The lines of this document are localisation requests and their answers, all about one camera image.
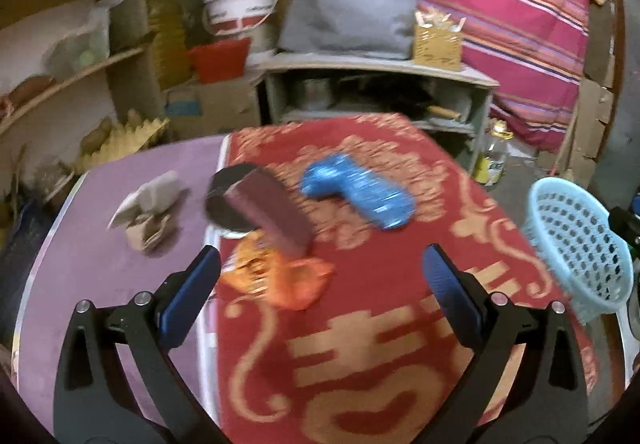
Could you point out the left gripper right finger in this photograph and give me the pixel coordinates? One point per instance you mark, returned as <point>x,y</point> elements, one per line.
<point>547,402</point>

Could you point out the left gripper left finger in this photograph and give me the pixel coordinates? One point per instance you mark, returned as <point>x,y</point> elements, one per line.
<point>93,400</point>

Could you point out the grey paper trash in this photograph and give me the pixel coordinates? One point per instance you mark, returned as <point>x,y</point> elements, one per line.
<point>145,214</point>

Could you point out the orange snack wrapper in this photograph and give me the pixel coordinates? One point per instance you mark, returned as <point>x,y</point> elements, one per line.
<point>256,267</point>

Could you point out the black round can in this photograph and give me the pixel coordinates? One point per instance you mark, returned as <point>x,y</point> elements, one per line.
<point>217,209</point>

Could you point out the dark red rectangular box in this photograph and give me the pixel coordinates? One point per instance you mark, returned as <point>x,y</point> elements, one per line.
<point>263,200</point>

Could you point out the light blue plastic basket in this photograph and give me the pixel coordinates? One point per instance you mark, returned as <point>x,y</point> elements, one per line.
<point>568,228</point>

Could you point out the small oil bottle on floor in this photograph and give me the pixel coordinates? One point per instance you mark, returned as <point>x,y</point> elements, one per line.
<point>490,162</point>

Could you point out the red gold patterned towel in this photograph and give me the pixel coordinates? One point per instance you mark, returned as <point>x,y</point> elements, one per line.
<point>374,358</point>

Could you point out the purple table cloth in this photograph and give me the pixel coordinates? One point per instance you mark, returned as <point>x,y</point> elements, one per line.
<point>82,259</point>

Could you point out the grey low cabinet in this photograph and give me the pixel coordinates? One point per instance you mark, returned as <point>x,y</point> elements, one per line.
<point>452,106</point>

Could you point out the yellow chopstick holder box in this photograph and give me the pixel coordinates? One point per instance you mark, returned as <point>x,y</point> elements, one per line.
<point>438,40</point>

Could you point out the yellow egg carton tray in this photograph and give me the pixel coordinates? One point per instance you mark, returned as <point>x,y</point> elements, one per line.
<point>123,142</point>

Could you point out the cardboard box under basin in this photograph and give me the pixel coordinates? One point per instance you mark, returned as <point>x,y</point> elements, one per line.
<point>196,110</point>

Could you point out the clear plastic container on shelf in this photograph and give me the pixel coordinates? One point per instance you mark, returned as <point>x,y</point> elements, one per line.
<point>76,52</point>

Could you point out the wooden corner shelf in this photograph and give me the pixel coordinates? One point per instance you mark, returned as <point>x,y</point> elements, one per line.
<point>71,108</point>

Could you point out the grey cloth covered appliance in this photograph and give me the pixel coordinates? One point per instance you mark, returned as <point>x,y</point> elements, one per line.
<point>364,28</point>

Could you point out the red plastic basin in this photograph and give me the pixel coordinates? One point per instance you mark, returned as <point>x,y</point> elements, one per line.
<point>221,61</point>

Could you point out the large cooking oil jug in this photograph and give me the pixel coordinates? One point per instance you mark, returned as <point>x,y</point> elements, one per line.
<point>168,47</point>

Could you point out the white plastic bucket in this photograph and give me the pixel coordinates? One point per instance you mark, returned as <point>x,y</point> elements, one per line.
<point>229,17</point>

